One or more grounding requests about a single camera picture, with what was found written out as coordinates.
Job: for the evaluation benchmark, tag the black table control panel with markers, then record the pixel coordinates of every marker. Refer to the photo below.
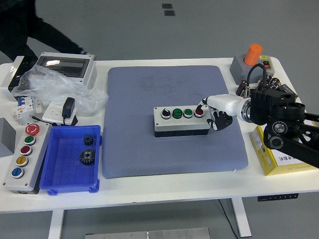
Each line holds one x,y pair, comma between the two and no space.
277,197

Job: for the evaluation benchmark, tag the grey enclosure with clear lid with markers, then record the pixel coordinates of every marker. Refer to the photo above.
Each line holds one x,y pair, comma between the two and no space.
64,65

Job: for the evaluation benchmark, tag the blue-grey padded mat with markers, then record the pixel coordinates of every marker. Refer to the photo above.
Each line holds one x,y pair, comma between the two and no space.
137,149

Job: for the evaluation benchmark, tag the clear plastic bag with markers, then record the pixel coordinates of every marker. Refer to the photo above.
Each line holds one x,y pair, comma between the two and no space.
49,84

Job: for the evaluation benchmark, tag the white blue circuit breaker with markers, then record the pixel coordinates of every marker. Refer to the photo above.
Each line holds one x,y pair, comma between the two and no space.
23,105

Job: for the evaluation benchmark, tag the white din rail module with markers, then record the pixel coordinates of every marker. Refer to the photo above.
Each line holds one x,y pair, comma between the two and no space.
39,104

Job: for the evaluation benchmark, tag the white wall socket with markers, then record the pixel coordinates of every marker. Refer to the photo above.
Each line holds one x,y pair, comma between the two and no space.
51,113

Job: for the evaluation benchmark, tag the black module with green terminal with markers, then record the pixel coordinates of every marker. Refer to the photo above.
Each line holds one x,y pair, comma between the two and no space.
287,89

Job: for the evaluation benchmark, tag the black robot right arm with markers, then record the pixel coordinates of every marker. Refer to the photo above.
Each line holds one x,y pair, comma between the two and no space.
264,107

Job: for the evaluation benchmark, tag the large black gear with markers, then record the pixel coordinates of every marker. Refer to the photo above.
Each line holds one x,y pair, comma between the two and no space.
87,156

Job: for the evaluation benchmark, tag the person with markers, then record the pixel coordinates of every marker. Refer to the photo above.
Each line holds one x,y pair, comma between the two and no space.
15,25

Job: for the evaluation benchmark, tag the yellow white carton box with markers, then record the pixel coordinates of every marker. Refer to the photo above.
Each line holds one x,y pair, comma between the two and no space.
286,169

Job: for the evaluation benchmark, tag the blue plastic bin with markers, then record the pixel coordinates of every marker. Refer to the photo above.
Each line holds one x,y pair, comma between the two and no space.
62,174

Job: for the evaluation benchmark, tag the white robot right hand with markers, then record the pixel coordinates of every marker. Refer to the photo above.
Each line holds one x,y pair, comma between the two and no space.
224,103

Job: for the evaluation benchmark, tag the black power adapter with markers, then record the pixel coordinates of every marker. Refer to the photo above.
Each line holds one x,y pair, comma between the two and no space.
68,107

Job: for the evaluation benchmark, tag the grey five-button control station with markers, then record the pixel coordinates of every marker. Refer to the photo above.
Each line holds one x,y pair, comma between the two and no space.
37,147

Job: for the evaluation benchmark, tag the dark cylindrical capacitor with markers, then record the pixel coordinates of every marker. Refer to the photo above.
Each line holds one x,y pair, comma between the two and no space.
260,85
241,87
274,82
268,77

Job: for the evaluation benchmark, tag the grey switch box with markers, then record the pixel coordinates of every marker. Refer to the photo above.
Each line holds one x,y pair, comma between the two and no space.
239,69

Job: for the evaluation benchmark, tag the grey metal block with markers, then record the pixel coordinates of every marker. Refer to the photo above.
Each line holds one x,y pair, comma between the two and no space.
6,137

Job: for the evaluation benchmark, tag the small black gear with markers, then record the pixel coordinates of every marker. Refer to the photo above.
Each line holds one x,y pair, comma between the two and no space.
88,140

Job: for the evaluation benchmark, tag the white box with black stripe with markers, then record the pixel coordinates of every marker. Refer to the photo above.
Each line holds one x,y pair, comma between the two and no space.
10,74

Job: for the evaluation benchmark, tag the orange cylinder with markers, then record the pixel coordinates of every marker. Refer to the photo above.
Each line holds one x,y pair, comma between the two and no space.
253,54

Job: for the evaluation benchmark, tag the grey four-button control box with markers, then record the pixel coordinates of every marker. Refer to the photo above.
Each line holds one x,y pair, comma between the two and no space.
182,124

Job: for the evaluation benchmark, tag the white table leg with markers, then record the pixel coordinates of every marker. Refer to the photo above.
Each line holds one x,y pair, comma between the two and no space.
241,219
56,224

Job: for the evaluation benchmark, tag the dark floor socket cover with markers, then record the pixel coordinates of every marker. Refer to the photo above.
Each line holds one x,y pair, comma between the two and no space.
167,6
169,13

